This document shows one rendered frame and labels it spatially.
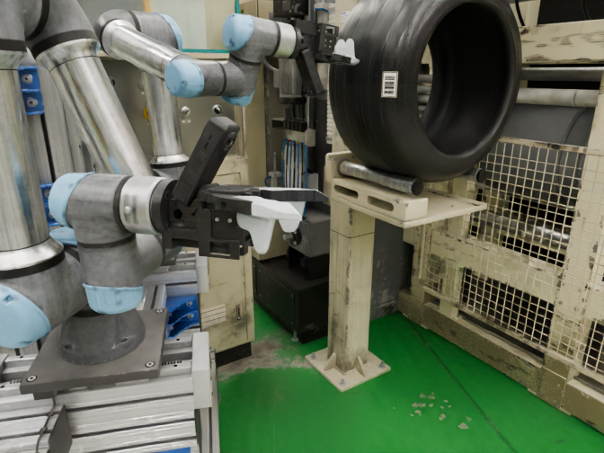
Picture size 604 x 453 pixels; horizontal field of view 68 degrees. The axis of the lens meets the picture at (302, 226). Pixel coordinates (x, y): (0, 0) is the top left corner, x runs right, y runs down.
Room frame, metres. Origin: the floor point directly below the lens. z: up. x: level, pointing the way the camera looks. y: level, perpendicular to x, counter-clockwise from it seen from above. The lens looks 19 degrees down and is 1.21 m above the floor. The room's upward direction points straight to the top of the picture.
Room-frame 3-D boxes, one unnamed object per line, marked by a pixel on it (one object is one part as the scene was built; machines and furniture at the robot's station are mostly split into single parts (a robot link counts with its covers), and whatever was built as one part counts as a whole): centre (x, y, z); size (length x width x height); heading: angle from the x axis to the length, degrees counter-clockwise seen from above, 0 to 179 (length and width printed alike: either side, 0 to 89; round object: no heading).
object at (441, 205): (1.45, -0.35, 0.80); 0.37 x 0.36 x 0.02; 122
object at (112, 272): (0.59, 0.26, 0.94); 0.11 x 0.08 x 0.11; 166
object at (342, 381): (1.65, -0.20, 0.02); 0.27 x 0.27 x 0.04; 32
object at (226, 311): (1.73, 0.55, 0.63); 0.56 x 0.41 x 1.27; 122
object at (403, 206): (1.37, -0.23, 0.83); 0.36 x 0.09 x 0.06; 32
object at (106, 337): (0.74, 0.38, 0.77); 0.15 x 0.15 x 0.10
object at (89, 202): (0.58, 0.27, 1.04); 0.11 x 0.08 x 0.09; 76
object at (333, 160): (1.60, -0.26, 0.90); 0.40 x 0.03 x 0.10; 122
